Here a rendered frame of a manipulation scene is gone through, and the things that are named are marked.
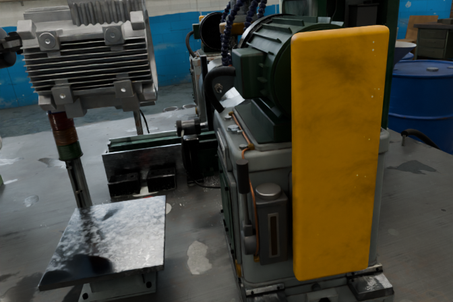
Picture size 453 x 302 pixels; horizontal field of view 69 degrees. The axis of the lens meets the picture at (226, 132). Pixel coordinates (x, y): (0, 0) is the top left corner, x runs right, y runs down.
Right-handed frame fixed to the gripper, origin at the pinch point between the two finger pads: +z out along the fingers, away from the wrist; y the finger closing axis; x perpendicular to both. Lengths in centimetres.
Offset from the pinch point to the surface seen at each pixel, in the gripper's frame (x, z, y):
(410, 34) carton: 133, 445, 531
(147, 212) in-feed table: 45.6, -3.8, 6.7
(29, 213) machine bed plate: 52, -47, 35
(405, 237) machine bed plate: 65, 58, -5
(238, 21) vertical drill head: 8, 35, 48
